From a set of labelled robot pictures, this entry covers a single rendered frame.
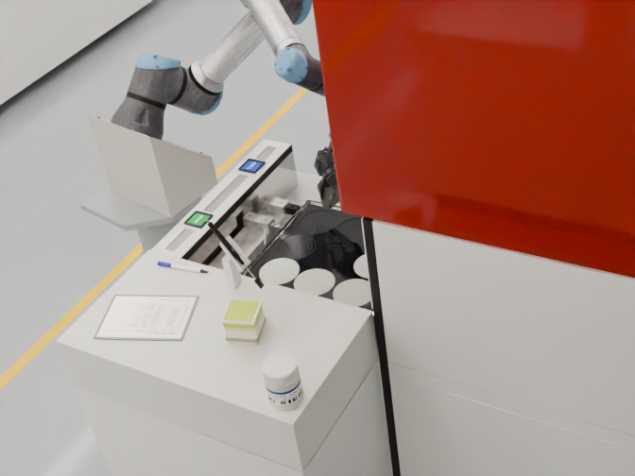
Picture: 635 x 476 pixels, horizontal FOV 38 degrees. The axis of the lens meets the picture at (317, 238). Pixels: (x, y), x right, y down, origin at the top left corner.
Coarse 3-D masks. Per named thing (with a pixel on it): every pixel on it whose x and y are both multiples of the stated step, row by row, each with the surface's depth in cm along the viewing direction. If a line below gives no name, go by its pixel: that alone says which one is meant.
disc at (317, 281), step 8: (304, 272) 224; (312, 272) 224; (320, 272) 223; (328, 272) 223; (296, 280) 222; (304, 280) 222; (312, 280) 221; (320, 280) 221; (328, 280) 221; (296, 288) 220; (304, 288) 219; (312, 288) 219; (320, 288) 219; (328, 288) 218
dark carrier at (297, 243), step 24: (312, 216) 242; (336, 216) 241; (360, 216) 239; (288, 240) 235; (312, 240) 234; (336, 240) 233; (360, 240) 232; (264, 264) 229; (312, 264) 226; (336, 264) 225
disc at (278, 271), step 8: (272, 264) 228; (280, 264) 228; (288, 264) 227; (296, 264) 227; (264, 272) 226; (272, 272) 226; (280, 272) 225; (288, 272) 225; (296, 272) 224; (264, 280) 224; (272, 280) 223; (280, 280) 223; (288, 280) 222
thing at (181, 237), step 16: (272, 144) 262; (288, 144) 261; (272, 160) 255; (240, 176) 252; (256, 176) 250; (224, 192) 246; (240, 192) 245; (208, 208) 241; (224, 208) 240; (176, 240) 232; (192, 240) 230; (176, 256) 226
